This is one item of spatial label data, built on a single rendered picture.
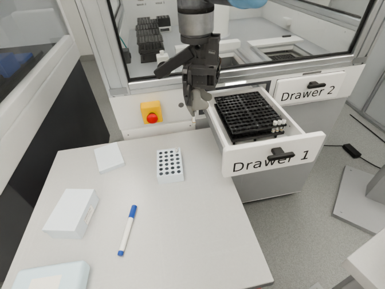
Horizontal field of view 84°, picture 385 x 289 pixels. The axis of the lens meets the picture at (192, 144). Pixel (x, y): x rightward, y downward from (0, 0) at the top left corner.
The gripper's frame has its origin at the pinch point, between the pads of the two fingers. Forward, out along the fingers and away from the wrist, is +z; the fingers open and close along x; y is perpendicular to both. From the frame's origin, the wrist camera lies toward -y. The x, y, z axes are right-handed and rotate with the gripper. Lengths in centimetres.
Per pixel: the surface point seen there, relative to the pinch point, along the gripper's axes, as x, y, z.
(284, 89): 34.9, 28.7, 8.7
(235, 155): -7.5, 13.7, 7.8
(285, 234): 22, 49, 98
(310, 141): 1.7, 33.3, 7.1
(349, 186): 66, 93, 94
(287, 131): 12.8, 29.5, 12.7
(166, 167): -6.3, -7.9, 19.1
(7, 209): -26, -64, 33
